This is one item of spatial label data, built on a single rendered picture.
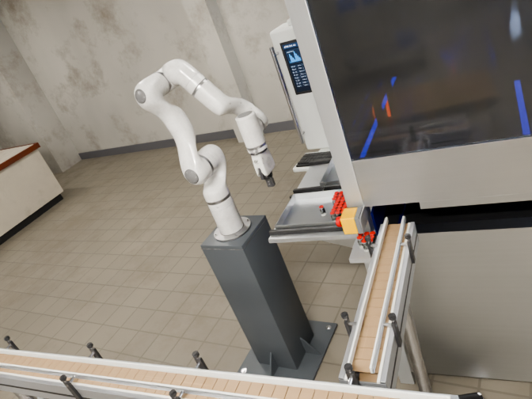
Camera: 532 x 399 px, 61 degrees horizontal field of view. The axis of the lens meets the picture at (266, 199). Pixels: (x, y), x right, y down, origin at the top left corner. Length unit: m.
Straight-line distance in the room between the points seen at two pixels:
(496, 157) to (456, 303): 0.66
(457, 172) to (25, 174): 5.85
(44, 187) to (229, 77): 2.97
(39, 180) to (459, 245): 5.84
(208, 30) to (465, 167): 4.33
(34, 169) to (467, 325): 5.81
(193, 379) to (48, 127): 7.19
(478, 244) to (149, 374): 1.20
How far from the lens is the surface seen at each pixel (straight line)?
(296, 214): 2.09
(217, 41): 5.54
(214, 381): 1.44
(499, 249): 1.79
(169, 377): 1.54
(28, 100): 8.29
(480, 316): 2.02
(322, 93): 1.55
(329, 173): 2.34
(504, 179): 1.63
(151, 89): 1.93
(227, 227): 2.14
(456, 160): 1.59
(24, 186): 6.72
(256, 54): 5.58
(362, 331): 1.38
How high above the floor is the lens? 1.91
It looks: 27 degrees down
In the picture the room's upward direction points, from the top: 22 degrees counter-clockwise
